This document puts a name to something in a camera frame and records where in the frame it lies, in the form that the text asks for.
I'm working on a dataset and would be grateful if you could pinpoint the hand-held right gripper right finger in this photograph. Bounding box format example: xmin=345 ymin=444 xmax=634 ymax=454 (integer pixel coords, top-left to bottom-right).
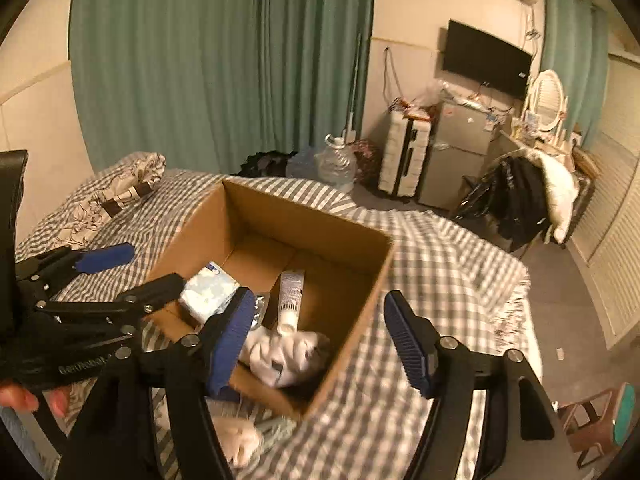
xmin=384 ymin=291 xmax=591 ymax=480

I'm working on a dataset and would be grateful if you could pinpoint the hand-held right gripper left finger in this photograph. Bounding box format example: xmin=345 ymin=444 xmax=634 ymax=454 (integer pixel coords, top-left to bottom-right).
xmin=55 ymin=288 xmax=257 ymax=480

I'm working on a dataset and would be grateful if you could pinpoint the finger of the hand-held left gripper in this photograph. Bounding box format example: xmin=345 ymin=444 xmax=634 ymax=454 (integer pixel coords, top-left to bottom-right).
xmin=15 ymin=242 xmax=137 ymax=286
xmin=35 ymin=272 xmax=187 ymax=328

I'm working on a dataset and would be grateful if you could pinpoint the brown cardboard box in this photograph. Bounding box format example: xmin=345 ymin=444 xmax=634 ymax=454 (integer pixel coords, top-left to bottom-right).
xmin=141 ymin=176 xmax=396 ymax=422

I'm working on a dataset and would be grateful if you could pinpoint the person's left hand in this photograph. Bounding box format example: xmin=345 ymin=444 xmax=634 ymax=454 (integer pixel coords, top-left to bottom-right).
xmin=0 ymin=379 xmax=69 ymax=417

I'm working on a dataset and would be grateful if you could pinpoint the silver blister pack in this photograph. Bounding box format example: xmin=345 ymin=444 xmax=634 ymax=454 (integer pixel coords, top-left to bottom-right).
xmin=250 ymin=292 xmax=272 ymax=331

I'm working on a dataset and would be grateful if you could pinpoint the white grey sock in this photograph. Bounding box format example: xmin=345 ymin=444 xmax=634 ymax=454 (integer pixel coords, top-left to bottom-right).
xmin=237 ymin=330 xmax=333 ymax=389

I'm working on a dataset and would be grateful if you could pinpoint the blue white tissue pack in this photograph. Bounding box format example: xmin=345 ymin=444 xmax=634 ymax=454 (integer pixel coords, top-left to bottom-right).
xmin=179 ymin=261 xmax=242 ymax=323

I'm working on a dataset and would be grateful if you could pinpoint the white squeeze tube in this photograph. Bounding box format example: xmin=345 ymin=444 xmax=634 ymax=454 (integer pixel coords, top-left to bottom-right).
xmin=276 ymin=270 xmax=306 ymax=337

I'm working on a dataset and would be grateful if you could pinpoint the floral pillow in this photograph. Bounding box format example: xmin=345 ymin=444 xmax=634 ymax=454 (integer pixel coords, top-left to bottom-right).
xmin=52 ymin=152 xmax=167 ymax=256

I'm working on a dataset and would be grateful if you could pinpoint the bed with checked sheet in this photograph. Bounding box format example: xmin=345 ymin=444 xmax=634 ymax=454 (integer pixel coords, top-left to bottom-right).
xmin=0 ymin=152 xmax=543 ymax=480

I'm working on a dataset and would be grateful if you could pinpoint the white pink cloth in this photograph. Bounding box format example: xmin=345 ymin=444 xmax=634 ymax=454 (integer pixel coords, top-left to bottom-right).
xmin=212 ymin=400 xmax=263 ymax=468

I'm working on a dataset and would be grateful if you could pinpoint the pale green cloth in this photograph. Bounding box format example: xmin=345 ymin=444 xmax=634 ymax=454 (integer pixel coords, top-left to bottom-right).
xmin=255 ymin=416 xmax=298 ymax=453

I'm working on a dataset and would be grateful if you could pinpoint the dark clothes pile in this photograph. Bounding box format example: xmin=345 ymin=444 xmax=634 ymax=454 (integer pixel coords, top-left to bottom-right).
xmin=235 ymin=150 xmax=298 ymax=178

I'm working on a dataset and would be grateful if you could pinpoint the floral bag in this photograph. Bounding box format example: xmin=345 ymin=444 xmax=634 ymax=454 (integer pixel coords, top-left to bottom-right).
xmin=350 ymin=139 xmax=381 ymax=186

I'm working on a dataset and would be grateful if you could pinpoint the silver mini fridge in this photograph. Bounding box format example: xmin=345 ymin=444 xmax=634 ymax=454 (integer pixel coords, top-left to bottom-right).
xmin=417 ymin=100 xmax=493 ymax=211

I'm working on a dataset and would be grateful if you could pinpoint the white ribbed suitcase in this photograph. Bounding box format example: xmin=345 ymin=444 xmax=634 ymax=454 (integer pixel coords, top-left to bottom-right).
xmin=377 ymin=107 xmax=432 ymax=198

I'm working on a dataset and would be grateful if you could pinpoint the clear water jug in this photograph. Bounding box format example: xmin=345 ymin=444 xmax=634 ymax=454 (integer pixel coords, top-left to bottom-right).
xmin=314 ymin=135 xmax=357 ymax=193

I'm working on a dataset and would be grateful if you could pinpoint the small wooden stool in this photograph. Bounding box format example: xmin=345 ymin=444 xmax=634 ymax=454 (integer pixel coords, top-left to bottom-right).
xmin=555 ymin=387 xmax=626 ymax=468

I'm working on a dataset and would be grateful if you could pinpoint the green curtain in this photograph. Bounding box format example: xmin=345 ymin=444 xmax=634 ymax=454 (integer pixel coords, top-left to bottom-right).
xmin=70 ymin=0 xmax=377 ymax=176

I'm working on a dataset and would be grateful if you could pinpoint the white padded coat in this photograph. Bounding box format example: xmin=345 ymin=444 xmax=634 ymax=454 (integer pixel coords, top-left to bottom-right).
xmin=532 ymin=152 xmax=581 ymax=246

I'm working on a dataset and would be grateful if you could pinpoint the teal round stool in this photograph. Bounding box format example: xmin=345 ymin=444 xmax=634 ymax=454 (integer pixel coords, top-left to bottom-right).
xmin=612 ymin=382 xmax=638 ymax=448

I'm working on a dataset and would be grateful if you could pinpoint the dressing table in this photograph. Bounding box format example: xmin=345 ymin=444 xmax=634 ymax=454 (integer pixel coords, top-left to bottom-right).
xmin=492 ymin=127 xmax=596 ymax=171

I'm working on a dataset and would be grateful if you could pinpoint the white louvred wardrobe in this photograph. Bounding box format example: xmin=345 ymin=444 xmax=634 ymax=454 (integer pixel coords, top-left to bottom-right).
xmin=570 ymin=55 xmax=640 ymax=351

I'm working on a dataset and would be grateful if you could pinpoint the clear plastic bag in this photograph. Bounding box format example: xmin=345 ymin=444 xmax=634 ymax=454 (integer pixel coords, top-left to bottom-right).
xmin=412 ymin=80 xmax=448 ymax=111

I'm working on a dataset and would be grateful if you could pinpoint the white mop pole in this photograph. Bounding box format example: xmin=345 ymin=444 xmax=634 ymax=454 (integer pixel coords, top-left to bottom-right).
xmin=345 ymin=32 xmax=362 ymax=141

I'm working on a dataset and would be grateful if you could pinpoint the white oval vanity mirror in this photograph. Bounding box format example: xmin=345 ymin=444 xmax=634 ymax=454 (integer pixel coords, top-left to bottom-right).
xmin=522 ymin=69 xmax=568 ymax=143

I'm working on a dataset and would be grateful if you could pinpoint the teal window curtain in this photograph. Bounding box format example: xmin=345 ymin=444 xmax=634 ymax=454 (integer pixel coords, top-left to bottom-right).
xmin=540 ymin=0 xmax=611 ymax=151

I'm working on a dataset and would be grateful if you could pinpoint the hanging wall cable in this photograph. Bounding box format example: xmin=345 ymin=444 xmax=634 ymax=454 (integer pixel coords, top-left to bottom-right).
xmin=382 ymin=46 xmax=401 ymax=106

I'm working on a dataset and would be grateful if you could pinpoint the black wall television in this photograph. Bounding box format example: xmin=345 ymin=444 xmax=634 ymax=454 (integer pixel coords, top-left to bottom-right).
xmin=442 ymin=19 xmax=533 ymax=101

